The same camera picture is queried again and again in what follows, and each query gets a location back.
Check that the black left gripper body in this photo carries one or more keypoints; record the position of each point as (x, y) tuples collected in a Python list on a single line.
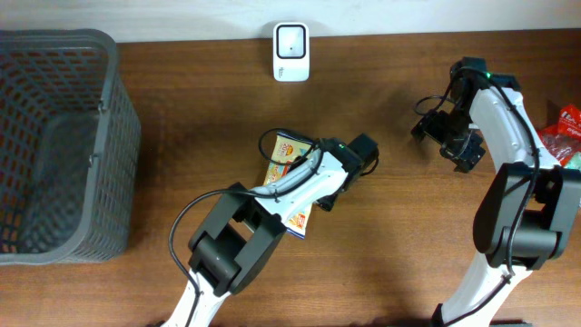
[(327, 203)]

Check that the grey plastic basket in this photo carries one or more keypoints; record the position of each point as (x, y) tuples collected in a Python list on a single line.
[(70, 139)]

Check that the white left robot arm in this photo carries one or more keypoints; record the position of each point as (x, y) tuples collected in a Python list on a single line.
[(240, 233)]

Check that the white barcode scanner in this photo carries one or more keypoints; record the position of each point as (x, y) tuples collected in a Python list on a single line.
[(291, 52)]

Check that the yellow wet wipes pack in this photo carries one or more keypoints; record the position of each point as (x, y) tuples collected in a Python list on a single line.
[(286, 150)]

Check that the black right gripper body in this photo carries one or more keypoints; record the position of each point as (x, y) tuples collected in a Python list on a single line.
[(448, 137)]

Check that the teal tissue pack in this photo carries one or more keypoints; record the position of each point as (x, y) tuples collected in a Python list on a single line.
[(574, 162)]

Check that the red snack bag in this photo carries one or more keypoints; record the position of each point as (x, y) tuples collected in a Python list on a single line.
[(562, 139)]

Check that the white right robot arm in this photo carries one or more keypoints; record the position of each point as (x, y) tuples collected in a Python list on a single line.
[(528, 212)]

